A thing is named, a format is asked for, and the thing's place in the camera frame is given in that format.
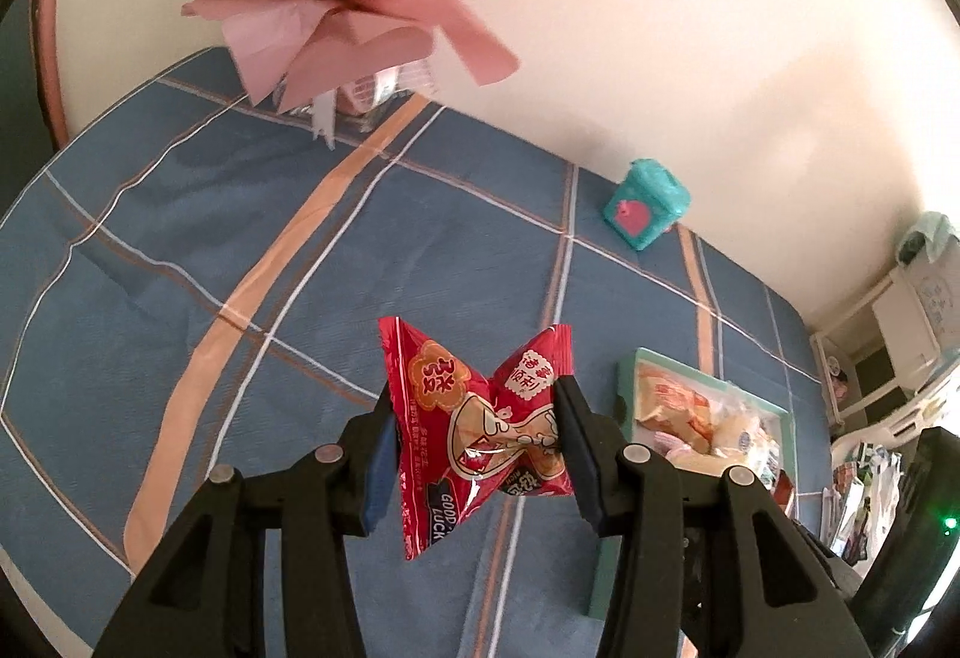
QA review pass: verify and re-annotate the red printed snack packet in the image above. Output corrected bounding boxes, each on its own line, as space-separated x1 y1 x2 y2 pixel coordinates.
376 316 577 561

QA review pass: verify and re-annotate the teal tissue pack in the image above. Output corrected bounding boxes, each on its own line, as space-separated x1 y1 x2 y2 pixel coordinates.
604 158 692 252

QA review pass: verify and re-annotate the white shelf unit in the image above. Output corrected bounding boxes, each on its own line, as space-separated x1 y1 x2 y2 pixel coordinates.
814 253 960 435

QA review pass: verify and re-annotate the green tray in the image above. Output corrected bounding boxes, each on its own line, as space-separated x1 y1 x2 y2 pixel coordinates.
589 348 796 621

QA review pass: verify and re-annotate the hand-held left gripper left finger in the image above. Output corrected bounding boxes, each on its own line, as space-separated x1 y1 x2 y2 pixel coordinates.
94 384 398 658

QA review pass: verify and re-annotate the pale teal cloth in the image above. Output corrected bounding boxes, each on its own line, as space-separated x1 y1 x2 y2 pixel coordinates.
896 211 953 265

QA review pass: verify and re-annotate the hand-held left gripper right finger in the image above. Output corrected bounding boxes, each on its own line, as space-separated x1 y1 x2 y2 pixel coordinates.
551 379 875 658

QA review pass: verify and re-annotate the pile of papers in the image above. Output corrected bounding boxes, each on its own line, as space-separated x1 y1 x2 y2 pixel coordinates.
821 440 901 563

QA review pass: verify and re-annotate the clear glass vase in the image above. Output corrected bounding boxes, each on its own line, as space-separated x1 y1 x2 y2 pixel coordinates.
274 58 440 137

